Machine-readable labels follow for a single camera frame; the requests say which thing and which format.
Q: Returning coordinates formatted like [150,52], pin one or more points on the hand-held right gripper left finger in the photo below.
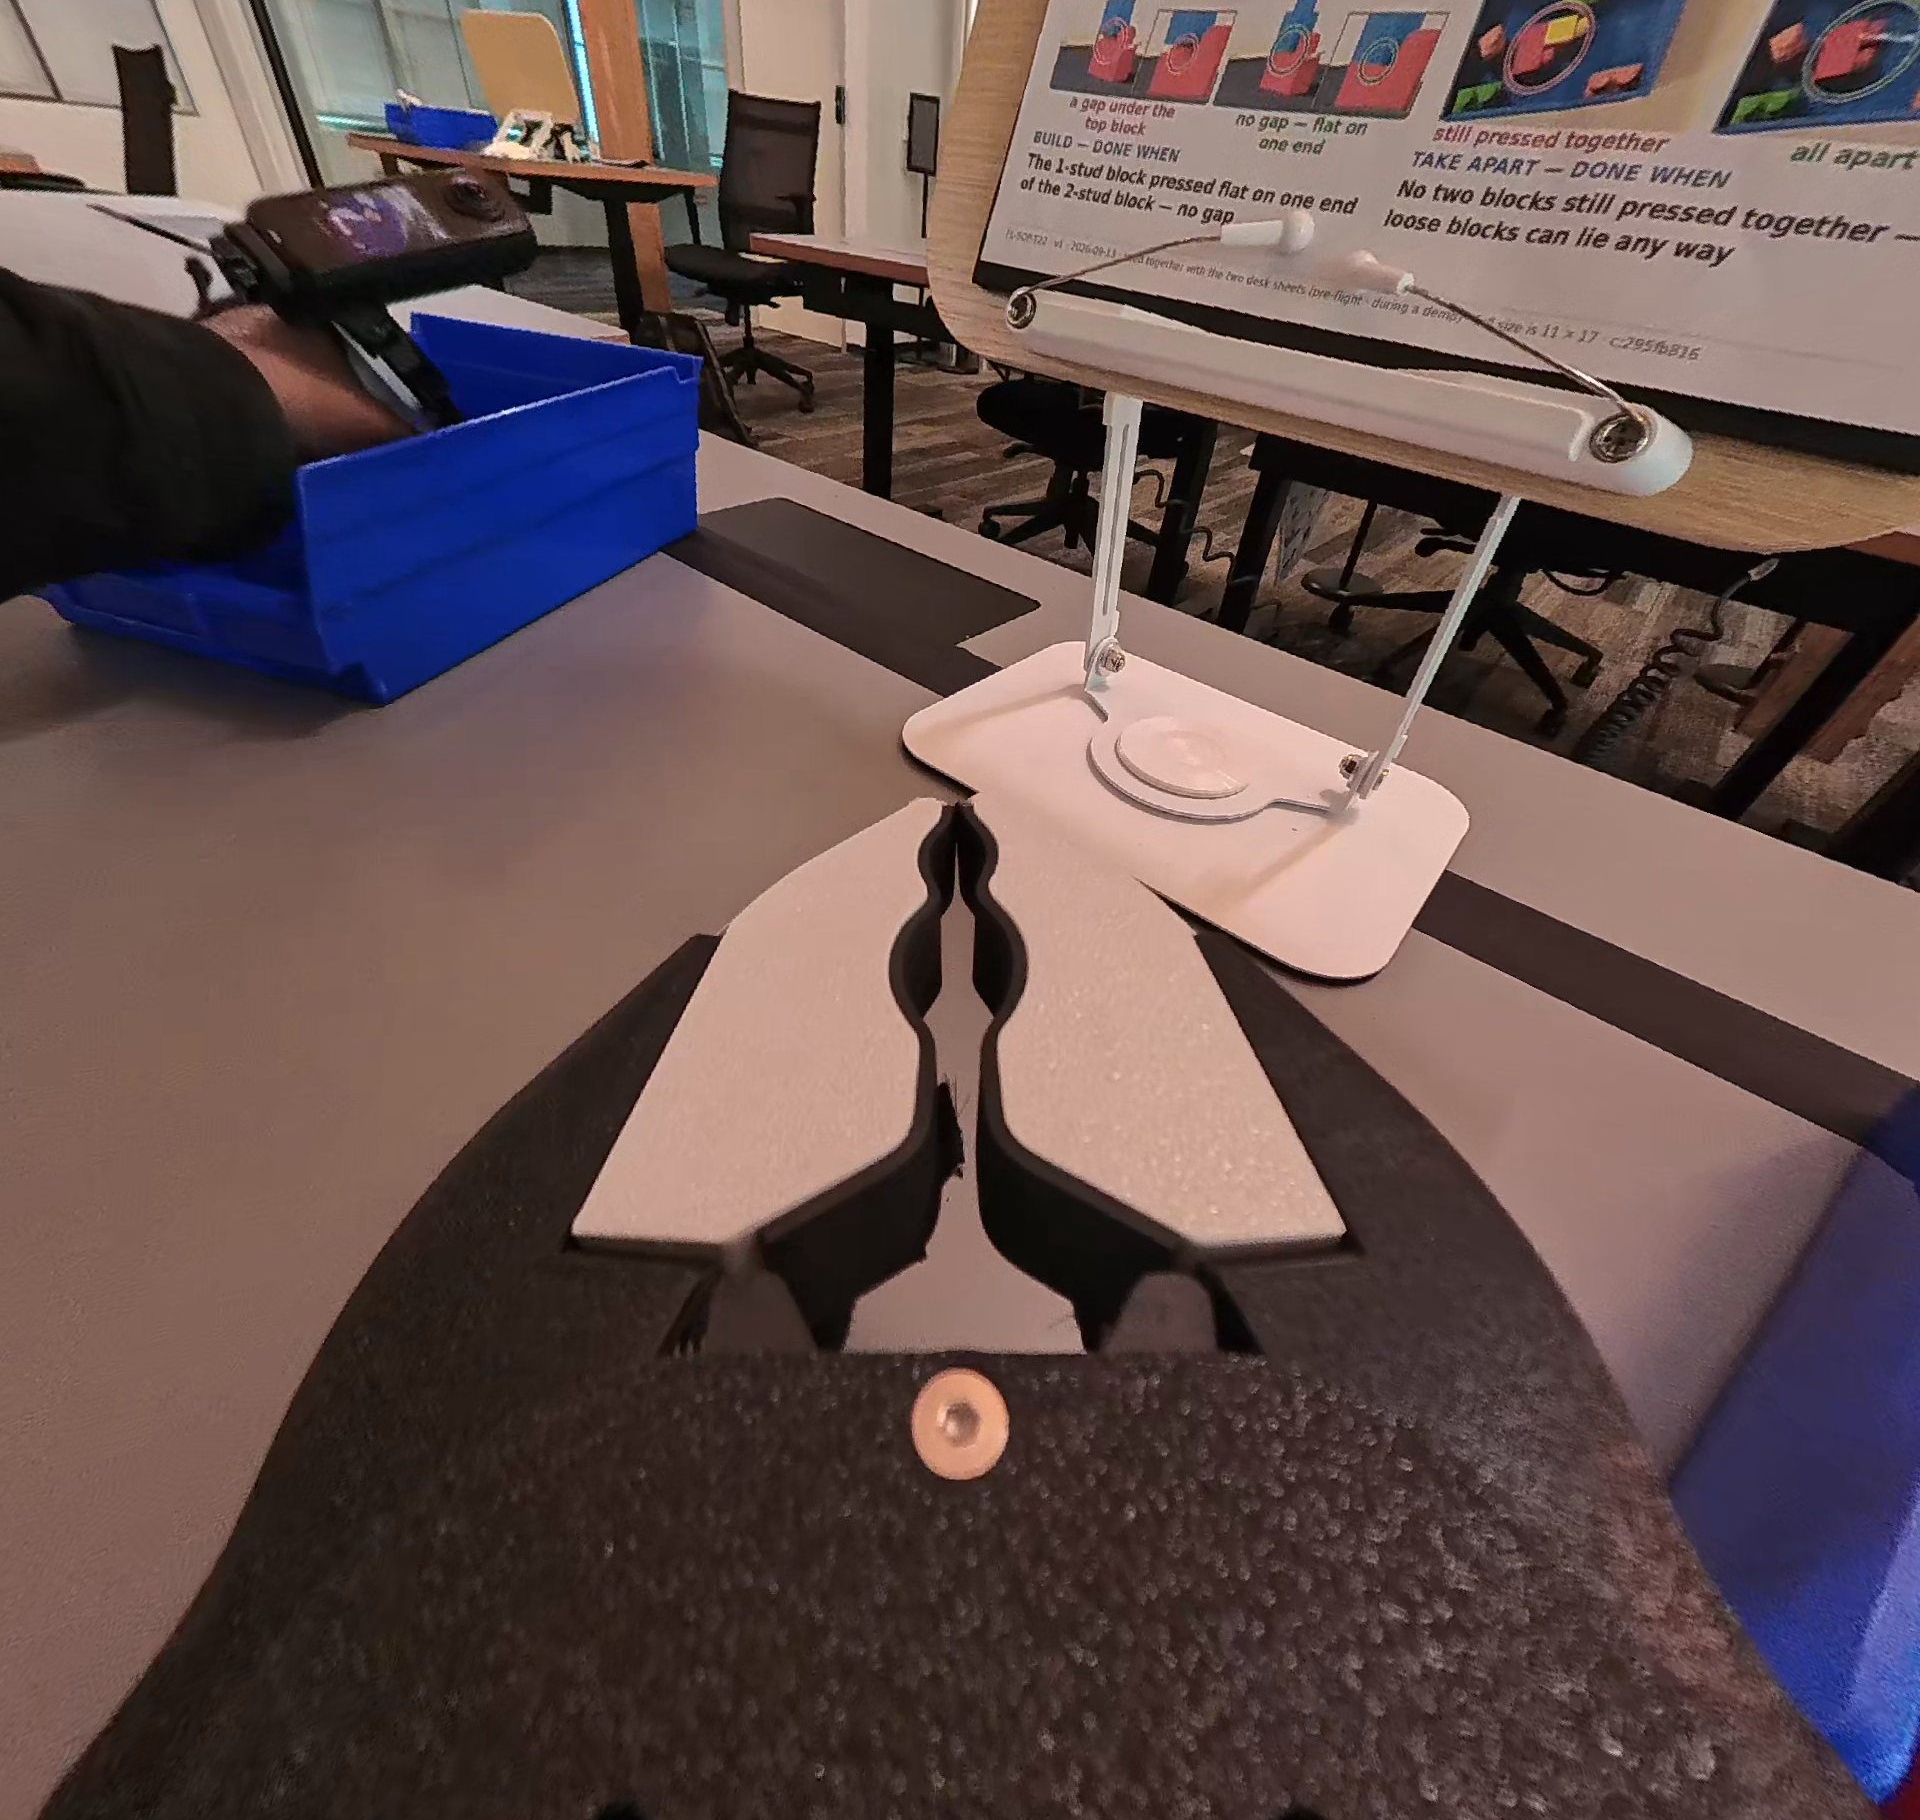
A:
[780,1069]

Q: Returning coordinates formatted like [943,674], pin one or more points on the person's left forearm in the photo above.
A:
[120,425]

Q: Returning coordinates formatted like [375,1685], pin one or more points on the person's left hand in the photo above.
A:
[313,380]

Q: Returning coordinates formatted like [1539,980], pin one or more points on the small blue storage bin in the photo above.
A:
[436,124]

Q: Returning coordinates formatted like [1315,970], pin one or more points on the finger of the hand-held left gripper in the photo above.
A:
[402,388]

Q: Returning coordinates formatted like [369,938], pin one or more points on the black wall panel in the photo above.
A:
[925,133]

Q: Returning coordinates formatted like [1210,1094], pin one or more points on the black backpack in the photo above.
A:
[697,365]

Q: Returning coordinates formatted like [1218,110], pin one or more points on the white base document stand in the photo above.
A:
[1273,861]

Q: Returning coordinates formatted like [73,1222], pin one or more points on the printed instruction sheet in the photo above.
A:
[1501,230]

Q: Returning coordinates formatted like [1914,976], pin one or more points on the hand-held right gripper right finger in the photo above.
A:
[1154,1085]

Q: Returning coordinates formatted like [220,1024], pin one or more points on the blue plastic bin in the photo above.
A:
[494,514]
[1815,1474]

